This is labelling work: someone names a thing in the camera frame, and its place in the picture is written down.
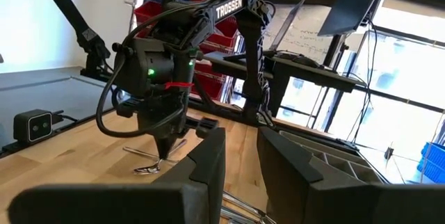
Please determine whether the black desk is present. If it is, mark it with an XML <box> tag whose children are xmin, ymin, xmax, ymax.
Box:
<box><xmin>204</xmin><ymin>51</ymin><xmax>359</xmax><ymax>93</ymax></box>

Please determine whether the black monitor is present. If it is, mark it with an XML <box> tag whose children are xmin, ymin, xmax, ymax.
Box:
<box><xmin>318</xmin><ymin>0</ymin><xmax>389</xmax><ymax>37</ymax></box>

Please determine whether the white whiteboard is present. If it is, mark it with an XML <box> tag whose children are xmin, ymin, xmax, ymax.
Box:
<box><xmin>262</xmin><ymin>4</ymin><xmax>337</xmax><ymax>61</ymax></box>

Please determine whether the grey cutlery tray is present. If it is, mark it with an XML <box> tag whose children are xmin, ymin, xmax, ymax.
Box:
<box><xmin>279</xmin><ymin>129</ymin><xmax>385</xmax><ymax>184</ymax></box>

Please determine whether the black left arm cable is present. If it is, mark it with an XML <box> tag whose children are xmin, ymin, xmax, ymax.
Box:
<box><xmin>95</xmin><ymin>48</ymin><xmax>185</xmax><ymax>138</ymax></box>

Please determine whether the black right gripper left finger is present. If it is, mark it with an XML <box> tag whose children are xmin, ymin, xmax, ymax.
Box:
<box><xmin>8</xmin><ymin>127</ymin><xmax>227</xmax><ymax>224</ymax></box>

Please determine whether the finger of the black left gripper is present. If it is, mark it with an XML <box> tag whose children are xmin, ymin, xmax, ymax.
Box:
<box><xmin>165</xmin><ymin>136</ymin><xmax>178</xmax><ymax>159</ymax></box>
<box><xmin>154</xmin><ymin>136</ymin><xmax>167</xmax><ymax>159</ymax></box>

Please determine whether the blue storage crate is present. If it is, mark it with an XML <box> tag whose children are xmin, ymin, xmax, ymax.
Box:
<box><xmin>416</xmin><ymin>142</ymin><xmax>445</xmax><ymax>185</ymax></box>

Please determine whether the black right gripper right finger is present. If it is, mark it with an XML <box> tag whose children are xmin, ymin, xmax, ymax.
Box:
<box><xmin>257</xmin><ymin>126</ymin><xmax>445</xmax><ymax>224</ymax></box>

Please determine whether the black table-level camera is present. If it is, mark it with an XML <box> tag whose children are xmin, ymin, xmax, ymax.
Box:
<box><xmin>13</xmin><ymin>109</ymin><xmax>65</xmax><ymax>144</ymax></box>

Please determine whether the black camera cable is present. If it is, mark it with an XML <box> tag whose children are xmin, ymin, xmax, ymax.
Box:
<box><xmin>51</xmin><ymin>111</ymin><xmax>80</xmax><ymax>123</ymax></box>

